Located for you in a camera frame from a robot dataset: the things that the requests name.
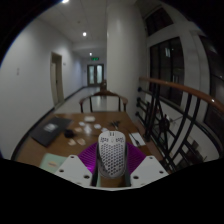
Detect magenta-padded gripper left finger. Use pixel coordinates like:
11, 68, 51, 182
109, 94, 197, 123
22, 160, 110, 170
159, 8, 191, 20
54, 142, 101, 188

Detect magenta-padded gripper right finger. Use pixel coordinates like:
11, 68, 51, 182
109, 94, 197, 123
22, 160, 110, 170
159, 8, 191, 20
124, 143, 169, 188

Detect white perforated computer mouse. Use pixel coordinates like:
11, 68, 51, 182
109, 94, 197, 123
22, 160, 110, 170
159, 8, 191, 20
96, 130, 129, 179

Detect small black box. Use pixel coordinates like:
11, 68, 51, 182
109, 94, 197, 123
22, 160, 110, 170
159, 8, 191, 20
63, 129, 76, 139

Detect black closed laptop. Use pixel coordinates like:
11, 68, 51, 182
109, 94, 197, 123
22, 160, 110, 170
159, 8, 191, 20
29, 116, 73, 148

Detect small white box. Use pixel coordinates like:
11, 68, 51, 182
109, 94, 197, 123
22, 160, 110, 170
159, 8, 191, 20
83, 115, 96, 123

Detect black scissors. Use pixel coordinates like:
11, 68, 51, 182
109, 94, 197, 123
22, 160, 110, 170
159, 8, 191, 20
110, 120, 122, 131

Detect wooden round-back chair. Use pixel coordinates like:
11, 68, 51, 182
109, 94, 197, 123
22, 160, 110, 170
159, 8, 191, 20
79, 90, 129, 114

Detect black railing with wooden handrail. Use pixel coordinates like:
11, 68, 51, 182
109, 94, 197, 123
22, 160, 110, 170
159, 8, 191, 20
134, 76, 224, 173

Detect dark wooden corridor chair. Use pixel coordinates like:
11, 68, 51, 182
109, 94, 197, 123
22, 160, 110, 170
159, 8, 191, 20
99, 79, 108, 91

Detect pale side door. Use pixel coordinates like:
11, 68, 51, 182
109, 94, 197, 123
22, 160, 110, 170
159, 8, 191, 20
50, 52, 65, 106

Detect glass double door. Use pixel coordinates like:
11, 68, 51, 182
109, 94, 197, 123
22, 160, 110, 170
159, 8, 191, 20
87, 63, 105, 85

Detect dark framed window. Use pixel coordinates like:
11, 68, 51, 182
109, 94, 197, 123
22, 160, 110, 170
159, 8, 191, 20
149, 36, 185, 106

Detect round ceiling lights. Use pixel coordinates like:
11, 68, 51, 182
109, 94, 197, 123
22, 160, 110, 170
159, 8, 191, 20
61, 0, 94, 57

